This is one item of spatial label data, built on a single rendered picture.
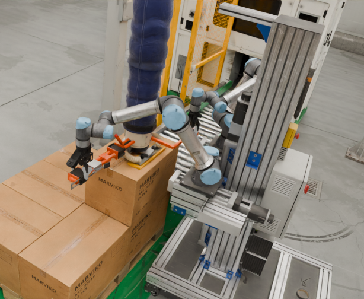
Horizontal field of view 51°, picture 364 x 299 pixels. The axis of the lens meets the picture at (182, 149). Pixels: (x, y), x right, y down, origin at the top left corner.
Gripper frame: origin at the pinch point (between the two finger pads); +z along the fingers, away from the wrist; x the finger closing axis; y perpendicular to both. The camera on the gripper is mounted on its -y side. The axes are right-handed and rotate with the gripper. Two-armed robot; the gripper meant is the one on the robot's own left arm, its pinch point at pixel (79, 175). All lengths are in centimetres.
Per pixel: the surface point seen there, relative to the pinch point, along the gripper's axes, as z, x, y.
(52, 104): 107, 217, 203
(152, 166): 13, -18, 52
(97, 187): 33.2, 10.2, 31.7
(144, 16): -82, -1, 49
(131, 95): -33, 3, 50
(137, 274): 107, -25, 43
